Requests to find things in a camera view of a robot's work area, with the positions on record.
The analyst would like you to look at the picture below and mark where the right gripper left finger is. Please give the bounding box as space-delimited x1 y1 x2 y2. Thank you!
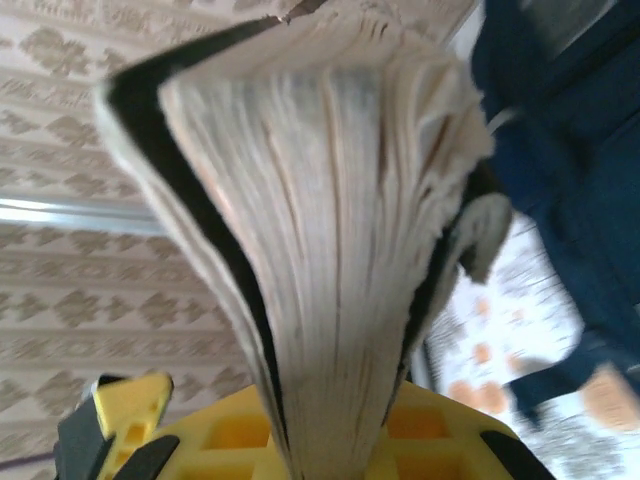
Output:
112 384 296 480

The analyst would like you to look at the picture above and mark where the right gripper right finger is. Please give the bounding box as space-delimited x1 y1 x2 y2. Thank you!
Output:
372 380 555 480

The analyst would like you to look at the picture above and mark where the black cover book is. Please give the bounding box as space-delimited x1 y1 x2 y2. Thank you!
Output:
94 0 514 480

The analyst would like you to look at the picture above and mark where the navy blue backpack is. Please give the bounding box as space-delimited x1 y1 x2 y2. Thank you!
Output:
469 0 640 436

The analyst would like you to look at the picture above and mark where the aluminium frame post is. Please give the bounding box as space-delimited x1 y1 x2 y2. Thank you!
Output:
0 196 164 236

